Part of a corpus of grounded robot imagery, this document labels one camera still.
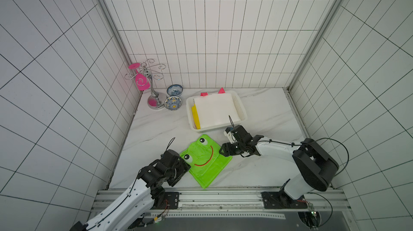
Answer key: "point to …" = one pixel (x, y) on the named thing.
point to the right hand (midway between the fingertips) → (219, 152)
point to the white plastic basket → (239, 105)
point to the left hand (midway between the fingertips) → (184, 174)
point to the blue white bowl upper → (175, 89)
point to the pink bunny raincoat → (221, 91)
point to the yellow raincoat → (196, 116)
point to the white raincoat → (214, 109)
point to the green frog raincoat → (206, 161)
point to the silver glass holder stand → (157, 100)
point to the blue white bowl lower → (173, 103)
